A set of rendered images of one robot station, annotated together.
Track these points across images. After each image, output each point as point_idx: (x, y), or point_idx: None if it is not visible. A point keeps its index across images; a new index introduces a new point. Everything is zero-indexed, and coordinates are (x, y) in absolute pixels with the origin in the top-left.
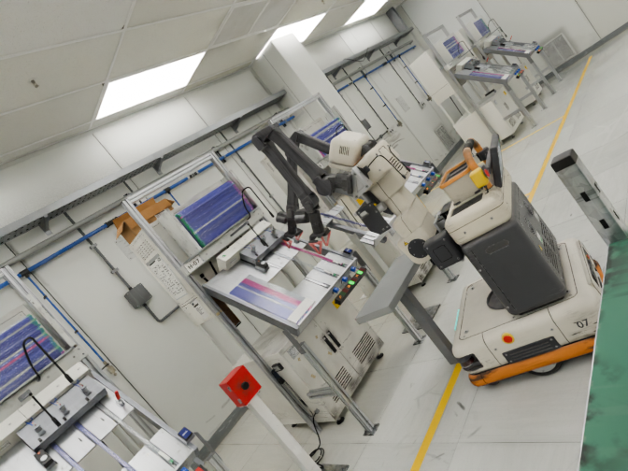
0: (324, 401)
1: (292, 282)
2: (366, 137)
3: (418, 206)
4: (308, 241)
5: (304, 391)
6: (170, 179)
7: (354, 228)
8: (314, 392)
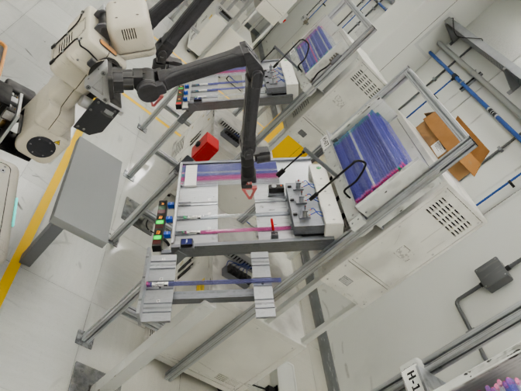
0: (167, 249)
1: (287, 299)
2: (108, 19)
3: (44, 101)
4: None
5: None
6: (426, 98)
7: (210, 296)
8: (170, 223)
